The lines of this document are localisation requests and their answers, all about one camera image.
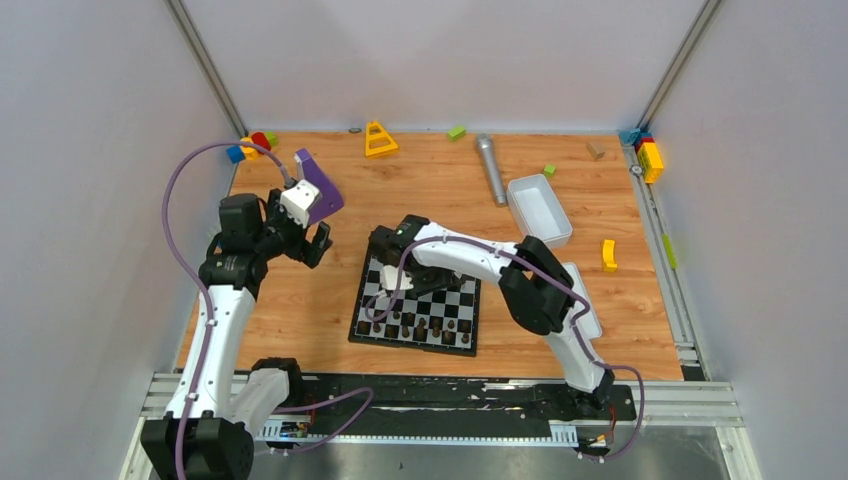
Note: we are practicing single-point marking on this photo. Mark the white box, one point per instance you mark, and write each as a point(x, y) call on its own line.
point(538, 211)

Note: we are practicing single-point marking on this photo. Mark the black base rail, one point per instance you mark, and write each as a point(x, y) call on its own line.
point(421, 406)

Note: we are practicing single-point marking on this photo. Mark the black white chessboard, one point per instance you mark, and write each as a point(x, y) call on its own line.
point(444, 321)

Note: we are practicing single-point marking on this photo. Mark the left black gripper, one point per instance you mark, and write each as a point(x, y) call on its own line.
point(308, 240)

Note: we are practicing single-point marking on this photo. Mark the silver microphone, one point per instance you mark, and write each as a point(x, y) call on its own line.
point(485, 147)

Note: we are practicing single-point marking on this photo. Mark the blue block left corner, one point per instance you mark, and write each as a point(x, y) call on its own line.
point(235, 154)

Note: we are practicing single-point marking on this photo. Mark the yellow cylinder block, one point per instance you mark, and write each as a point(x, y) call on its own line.
point(248, 150)

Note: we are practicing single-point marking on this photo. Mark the red cylinder block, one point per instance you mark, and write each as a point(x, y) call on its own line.
point(261, 139)

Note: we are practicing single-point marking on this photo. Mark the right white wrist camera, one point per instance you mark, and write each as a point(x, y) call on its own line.
point(393, 279)

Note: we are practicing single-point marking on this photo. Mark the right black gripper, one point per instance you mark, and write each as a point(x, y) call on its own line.
point(447, 277)

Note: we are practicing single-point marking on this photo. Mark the white box lid tray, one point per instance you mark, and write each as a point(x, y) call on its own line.
point(588, 298)

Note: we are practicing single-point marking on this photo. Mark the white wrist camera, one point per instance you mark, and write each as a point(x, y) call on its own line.
point(393, 279)
point(298, 200)

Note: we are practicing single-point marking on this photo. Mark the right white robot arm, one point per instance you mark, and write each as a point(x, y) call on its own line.
point(543, 295)

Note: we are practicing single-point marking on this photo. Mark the brown wooden block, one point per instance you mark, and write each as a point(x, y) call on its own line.
point(596, 150)

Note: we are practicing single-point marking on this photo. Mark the purple metronome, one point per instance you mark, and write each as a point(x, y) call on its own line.
point(330, 200)

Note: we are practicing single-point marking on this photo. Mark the yellow triangle toy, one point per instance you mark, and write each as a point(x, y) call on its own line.
point(378, 141)

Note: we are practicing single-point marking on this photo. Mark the green block top centre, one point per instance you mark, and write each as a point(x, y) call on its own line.
point(456, 133)

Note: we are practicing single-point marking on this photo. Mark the yellow brick stack right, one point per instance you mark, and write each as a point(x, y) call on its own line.
point(650, 161)

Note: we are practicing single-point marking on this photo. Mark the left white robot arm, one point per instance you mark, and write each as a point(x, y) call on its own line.
point(207, 431)

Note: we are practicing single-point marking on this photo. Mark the small yellow block right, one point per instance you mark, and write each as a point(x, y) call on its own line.
point(609, 263)

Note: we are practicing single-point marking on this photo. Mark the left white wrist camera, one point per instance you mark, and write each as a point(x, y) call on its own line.
point(298, 200)

